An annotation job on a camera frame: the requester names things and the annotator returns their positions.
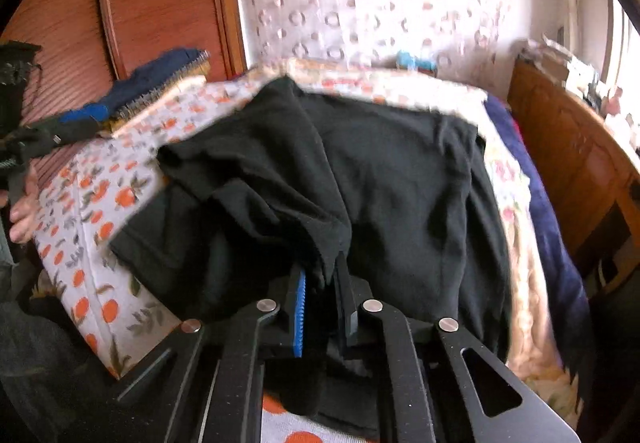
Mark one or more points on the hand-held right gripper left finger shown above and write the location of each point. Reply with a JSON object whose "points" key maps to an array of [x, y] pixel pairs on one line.
{"points": [[299, 318]]}

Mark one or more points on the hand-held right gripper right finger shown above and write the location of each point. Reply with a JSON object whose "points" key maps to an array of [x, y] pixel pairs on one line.
{"points": [[345, 313]]}

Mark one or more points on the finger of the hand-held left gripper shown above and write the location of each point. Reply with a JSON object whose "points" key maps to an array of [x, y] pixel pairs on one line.
{"points": [[87, 114]]}

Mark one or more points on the black printed t-shirt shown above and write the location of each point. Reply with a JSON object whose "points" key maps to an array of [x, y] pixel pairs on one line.
{"points": [[400, 198]]}

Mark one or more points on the person's left hand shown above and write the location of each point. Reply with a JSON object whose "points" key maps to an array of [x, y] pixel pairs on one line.
{"points": [[22, 218]]}

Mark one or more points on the navy folded cloth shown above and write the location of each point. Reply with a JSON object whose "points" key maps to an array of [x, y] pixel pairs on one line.
{"points": [[150, 78]]}

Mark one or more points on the orange fruit print bed sheet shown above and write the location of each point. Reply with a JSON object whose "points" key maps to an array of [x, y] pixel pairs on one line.
{"points": [[100, 203]]}

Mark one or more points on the blue blanket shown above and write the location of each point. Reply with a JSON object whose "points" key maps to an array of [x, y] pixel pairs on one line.
{"points": [[550, 233]]}

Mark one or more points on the person's dark trousers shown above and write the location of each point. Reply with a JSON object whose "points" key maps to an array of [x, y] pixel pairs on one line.
{"points": [[40, 348]]}

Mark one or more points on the turquoise cloth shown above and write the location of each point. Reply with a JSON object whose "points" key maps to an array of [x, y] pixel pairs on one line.
{"points": [[412, 62]]}

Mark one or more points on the wooden cabinet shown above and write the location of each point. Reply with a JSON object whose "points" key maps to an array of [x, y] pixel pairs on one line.
{"points": [[575, 148]]}

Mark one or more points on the stack of books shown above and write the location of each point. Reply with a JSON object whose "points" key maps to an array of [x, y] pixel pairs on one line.
{"points": [[555, 65]]}

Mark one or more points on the pink figurine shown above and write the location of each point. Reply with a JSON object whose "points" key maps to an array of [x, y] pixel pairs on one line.
{"points": [[614, 100]]}

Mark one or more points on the window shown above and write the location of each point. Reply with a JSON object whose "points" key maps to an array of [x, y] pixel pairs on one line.
{"points": [[625, 58]]}

